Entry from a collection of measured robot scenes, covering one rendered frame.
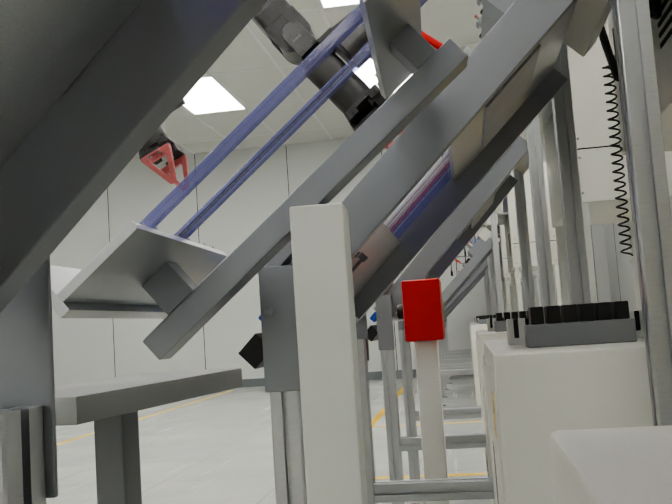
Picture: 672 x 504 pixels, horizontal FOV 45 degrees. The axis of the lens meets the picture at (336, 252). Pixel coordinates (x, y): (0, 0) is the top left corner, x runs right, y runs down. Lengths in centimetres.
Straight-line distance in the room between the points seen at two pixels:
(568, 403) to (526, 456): 9
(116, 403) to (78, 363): 982
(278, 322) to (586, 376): 42
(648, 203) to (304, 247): 47
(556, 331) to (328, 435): 51
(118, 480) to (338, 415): 69
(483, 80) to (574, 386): 43
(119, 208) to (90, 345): 180
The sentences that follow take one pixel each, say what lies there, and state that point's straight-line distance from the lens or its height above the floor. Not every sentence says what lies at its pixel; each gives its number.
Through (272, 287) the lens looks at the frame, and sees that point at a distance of 112.
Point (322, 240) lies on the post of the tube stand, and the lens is 89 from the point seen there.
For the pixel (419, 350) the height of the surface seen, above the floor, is 60.
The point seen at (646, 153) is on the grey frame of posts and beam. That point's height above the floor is 87.
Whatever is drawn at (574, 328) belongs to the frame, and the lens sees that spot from 129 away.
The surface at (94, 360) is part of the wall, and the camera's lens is 1102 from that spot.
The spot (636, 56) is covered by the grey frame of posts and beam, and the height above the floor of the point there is 100.
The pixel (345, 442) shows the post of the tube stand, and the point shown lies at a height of 55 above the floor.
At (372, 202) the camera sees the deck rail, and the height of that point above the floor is 84.
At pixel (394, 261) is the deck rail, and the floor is 81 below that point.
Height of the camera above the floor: 67
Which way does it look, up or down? 5 degrees up
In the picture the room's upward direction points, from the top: 4 degrees counter-clockwise
